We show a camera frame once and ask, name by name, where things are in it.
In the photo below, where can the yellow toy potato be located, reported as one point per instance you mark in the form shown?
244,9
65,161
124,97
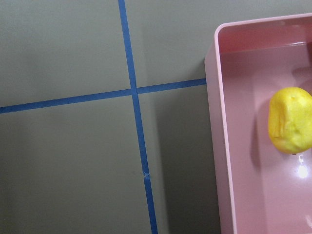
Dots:
290,120

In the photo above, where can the pink plastic bin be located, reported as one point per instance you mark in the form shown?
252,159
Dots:
260,189

